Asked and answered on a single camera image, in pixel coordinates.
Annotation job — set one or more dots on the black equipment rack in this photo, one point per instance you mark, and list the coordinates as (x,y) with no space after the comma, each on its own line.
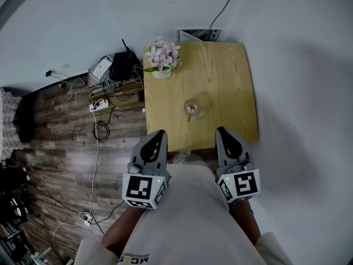
(13,203)

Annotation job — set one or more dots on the white wall panel box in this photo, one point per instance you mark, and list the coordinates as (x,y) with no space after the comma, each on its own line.
(200,34)

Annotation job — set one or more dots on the black bag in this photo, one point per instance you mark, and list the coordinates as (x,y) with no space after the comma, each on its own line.
(24,120)

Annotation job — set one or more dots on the person's left forearm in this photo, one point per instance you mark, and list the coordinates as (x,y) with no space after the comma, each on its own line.
(121,230)

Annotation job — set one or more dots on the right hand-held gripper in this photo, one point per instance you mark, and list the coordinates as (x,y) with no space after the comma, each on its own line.
(244,185)

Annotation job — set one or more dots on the low wooden shelf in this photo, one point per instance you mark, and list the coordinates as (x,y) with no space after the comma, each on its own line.
(129,88)

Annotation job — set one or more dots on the small white floor socket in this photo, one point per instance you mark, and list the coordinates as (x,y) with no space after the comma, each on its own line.
(87,219)

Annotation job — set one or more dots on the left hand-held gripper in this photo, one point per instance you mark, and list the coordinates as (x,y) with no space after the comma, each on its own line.
(138,188)

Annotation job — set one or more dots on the black router with antenna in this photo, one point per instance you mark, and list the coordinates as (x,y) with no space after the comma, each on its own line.
(121,65)

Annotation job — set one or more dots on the black wall plug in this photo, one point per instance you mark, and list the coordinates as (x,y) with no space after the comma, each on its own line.
(49,73)

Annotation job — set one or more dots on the pink flowers in white vase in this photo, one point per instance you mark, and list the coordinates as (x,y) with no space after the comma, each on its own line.
(162,57)

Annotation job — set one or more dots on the grey checked cushion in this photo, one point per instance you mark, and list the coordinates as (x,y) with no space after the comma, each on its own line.
(8,120)

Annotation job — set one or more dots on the person's white shirt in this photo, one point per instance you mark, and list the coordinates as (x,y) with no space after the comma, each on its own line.
(190,219)

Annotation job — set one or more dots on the small golden spoon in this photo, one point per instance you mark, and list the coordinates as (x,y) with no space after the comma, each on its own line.
(191,111)

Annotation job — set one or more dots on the clear glass cup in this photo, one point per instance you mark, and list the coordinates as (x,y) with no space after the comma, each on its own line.
(197,112)

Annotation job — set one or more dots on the white network box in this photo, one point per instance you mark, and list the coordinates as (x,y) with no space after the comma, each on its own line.
(101,68)

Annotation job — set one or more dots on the person's right forearm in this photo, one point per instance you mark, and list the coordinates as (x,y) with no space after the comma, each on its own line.
(246,222)

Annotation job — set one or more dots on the white power strip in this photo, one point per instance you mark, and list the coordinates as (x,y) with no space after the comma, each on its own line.
(99,105)

